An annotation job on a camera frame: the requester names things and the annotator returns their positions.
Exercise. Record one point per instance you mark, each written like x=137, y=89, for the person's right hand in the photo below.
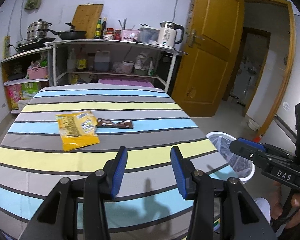
x=287, y=214

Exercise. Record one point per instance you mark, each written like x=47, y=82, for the clear plastic container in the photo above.
x=148, y=35

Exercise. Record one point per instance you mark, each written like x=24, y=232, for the pink utensil holder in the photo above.
x=129, y=35

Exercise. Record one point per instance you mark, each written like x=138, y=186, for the yellow snack bag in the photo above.
x=77, y=130

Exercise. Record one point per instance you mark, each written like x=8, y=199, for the white electric kettle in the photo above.
x=168, y=34

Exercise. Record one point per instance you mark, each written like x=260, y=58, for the white kitchen shelf unit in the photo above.
x=75, y=61

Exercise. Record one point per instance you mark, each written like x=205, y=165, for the black frying pan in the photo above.
x=70, y=34

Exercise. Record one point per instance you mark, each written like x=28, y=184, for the grey refrigerator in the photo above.
x=275, y=135

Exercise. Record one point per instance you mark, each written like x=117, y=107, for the striped tablecloth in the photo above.
x=148, y=206

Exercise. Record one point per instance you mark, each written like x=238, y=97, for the pink lidded storage box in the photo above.
x=125, y=82

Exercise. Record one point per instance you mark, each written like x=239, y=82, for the dark oil jug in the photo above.
x=102, y=60

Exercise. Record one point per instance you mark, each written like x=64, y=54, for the steel steamer pot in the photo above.
x=37, y=30

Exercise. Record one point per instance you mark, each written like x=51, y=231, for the black induction cooker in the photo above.
x=25, y=45

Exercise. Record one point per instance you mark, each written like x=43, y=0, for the brown wooden door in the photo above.
x=211, y=52

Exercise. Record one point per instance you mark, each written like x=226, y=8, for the green sauce bottle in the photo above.
x=97, y=33

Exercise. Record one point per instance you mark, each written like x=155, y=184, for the wooden cutting board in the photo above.
x=86, y=17

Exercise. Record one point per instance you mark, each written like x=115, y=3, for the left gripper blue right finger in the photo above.
x=182, y=169

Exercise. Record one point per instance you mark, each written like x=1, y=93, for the pink plastic basket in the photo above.
x=37, y=73

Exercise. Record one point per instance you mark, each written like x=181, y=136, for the white trash bin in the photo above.
x=244, y=168

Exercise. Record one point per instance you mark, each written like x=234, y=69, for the brown chocolate wrapper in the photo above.
x=105, y=123

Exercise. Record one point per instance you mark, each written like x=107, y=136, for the dark soy sauce bottle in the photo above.
x=103, y=27

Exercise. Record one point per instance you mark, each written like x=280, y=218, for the yellow power strip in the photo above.
x=6, y=51

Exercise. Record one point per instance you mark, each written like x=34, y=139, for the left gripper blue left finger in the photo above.
x=115, y=172

